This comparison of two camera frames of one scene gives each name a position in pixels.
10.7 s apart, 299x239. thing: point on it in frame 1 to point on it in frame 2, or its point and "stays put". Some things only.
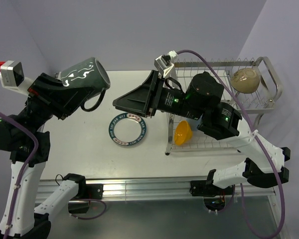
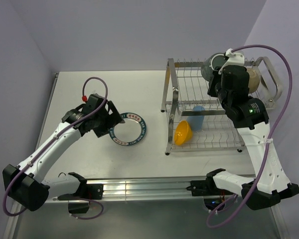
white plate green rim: [127, 129] stays put
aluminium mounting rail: [152, 189] stays put
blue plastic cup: [193, 124] stays put
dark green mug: [101, 80] to [213, 63]
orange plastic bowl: [183, 133] stays put
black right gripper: [143, 100] to [211, 91]
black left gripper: [63, 101] to [113, 119]
